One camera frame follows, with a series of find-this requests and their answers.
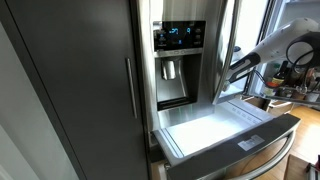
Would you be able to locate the curved fridge door handle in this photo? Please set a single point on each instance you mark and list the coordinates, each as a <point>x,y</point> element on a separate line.
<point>226,36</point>

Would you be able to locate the water and ice dispenser recess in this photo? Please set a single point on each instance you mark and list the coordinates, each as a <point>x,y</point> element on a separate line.
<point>177,80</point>

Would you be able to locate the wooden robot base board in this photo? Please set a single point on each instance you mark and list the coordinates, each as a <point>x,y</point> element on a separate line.
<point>299,169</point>

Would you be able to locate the slim metal cabinet handle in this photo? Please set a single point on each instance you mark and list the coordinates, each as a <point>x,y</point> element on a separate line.
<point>131,86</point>

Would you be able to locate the stainless steel fridge drawer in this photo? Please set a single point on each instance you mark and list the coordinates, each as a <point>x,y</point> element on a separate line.
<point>207,147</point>

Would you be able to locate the white label sticker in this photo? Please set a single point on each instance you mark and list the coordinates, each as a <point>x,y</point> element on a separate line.
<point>252,143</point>

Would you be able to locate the dark grey tall cabinet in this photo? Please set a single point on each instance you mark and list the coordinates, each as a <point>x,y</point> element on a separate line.
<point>74,53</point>

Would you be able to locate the black dispenser control panel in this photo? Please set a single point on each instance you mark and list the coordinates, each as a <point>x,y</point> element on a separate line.
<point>176,35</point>

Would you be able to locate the stainless steel fridge left door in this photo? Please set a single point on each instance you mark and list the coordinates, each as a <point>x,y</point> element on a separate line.
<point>186,49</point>

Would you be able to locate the dark sauce bottle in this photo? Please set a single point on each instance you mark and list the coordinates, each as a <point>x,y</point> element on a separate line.
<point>279,77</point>

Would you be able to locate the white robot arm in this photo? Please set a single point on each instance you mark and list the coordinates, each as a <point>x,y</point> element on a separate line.
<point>291,41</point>

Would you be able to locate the curved drawer handle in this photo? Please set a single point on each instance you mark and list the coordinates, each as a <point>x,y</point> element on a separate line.
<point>260,163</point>

